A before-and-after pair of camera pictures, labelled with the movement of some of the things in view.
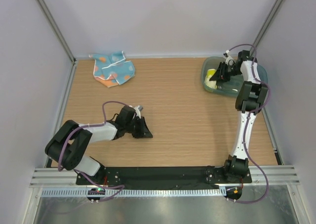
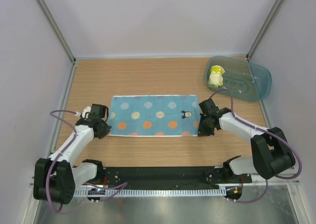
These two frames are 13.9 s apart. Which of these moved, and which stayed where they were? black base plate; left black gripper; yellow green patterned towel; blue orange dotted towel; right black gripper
Moved: right black gripper; left black gripper; blue orange dotted towel; yellow green patterned towel
Stayed: black base plate
